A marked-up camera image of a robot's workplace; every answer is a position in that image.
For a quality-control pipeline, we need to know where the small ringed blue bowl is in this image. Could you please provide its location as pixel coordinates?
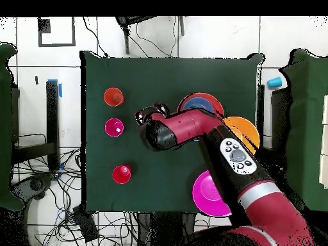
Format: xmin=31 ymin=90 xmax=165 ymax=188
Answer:
xmin=183 ymin=97 xmax=215 ymax=113

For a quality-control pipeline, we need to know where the orange-red plastic bowl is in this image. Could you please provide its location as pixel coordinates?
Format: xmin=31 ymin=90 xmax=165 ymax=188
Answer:
xmin=177 ymin=92 xmax=226 ymax=119

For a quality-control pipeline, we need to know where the white box stack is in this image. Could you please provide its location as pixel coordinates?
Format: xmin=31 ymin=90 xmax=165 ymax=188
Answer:
xmin=318 ymin=94 xmax=328 ymax=189

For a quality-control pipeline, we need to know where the magenta plastic cup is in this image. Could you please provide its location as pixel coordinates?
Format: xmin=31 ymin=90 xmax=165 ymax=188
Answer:
xmin=104 ymin=117 xmax=125 ymax=138

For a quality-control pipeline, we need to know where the red plastic cup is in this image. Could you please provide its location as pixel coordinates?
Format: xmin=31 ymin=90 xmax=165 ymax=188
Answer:
xmin=111 ymin=164 xmax=132 ymax=185

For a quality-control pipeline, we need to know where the dark green tablecloth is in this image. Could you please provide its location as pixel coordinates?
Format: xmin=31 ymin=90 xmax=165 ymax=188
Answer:
xmin=78 ymin=50 xmax=265 ymax=215

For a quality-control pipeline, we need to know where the orange plastic cup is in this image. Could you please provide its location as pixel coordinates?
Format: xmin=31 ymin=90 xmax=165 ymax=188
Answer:
xmin=103 ymin=87 xmax=126 ymax=108

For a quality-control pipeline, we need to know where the large pink plastic bowl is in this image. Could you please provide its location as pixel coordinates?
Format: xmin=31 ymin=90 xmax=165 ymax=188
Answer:
xmin=192 ymin=170 xmax=233 ymax=218

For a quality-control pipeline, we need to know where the large yellow-orange plastic bowl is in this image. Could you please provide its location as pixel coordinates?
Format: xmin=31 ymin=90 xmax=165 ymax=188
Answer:
xmin=222 ymin=116 xmax=261 ymax=156

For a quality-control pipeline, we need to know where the black power strip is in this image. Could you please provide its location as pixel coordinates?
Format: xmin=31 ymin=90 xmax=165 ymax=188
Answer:
xmin=72 ymin=204 xmax=100 ymax=243

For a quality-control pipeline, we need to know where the blue plastic cup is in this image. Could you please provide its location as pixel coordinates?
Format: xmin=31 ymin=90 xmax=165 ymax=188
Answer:
xmin=266 ymin=76 xmax=283 ymax=89

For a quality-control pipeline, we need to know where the green cloth side table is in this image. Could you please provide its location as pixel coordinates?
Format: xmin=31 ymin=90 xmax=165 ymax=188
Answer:
xmin=277 ymin=48 xmax=328 ymax=213
xmin=0 ymin=42 xmax=25 ymax=212

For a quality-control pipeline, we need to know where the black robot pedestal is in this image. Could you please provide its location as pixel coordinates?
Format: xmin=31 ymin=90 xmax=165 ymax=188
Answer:
xmin=135 ymin=211 xmax=198 ymax=246

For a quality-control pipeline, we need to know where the tangle of cables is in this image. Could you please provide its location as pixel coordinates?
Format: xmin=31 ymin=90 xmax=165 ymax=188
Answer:
xmin=12 ymin=147 xmax=139 ymax=246

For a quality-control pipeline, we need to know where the black camera tripod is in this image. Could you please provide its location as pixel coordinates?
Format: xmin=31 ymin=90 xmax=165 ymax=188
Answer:
xmin=115 ymin=16 xmax=185 ymax=55

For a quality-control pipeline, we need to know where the black table frame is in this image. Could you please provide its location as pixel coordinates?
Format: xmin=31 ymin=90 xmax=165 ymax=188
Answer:
xmin=11 ymin=80 xmax=61 ymax=171
xmin=256 ymin=84 xmax=291 ymax=167

